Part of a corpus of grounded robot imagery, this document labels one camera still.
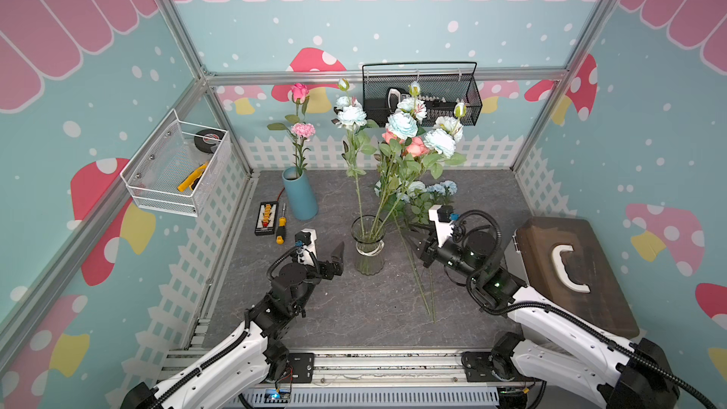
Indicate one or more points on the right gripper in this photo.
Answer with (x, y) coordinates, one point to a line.
(432, 248)

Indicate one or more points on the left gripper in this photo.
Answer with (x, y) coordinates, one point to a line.
(337, 257)

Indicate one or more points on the clear glass vase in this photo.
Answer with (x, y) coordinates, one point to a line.
(368, 244)

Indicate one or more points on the teal ceramic vase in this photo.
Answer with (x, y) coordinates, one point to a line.
(300, 194)

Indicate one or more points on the light blue rose stem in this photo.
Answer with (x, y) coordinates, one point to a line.
(411, 226)

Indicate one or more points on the light blue rose bouquet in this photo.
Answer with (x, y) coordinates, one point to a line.
(399, 171)

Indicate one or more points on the small blue rose stem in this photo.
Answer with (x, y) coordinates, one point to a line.
(351, 117)

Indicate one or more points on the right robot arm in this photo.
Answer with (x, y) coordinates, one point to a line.
(608, 370)

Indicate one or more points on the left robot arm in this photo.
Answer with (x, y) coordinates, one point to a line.
(253, 352)

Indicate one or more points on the yellow black screwdriver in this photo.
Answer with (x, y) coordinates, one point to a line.
(281, 230)

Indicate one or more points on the salmon pink rose stem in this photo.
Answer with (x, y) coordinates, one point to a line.
(411, 146)

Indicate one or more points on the pink carnation stem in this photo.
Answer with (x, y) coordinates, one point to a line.
(300, 133)

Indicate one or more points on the socket bit set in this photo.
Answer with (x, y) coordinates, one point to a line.
(435, 107)

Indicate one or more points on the green circuit board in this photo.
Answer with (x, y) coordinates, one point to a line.
(277, 396)

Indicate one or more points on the yellow utility knife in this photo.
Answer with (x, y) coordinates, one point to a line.
(192, 180)

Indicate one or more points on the black tape roll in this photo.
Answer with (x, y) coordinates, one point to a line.
(208, 140)

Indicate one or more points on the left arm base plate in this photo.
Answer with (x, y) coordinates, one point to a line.
(298, 368)

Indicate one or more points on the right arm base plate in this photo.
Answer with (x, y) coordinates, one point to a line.
(482, 366)

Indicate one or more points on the black wire mesh basket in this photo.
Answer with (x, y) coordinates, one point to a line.
(454, 81)

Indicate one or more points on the white wire mesh basket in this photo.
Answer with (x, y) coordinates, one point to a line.
(165, 160)

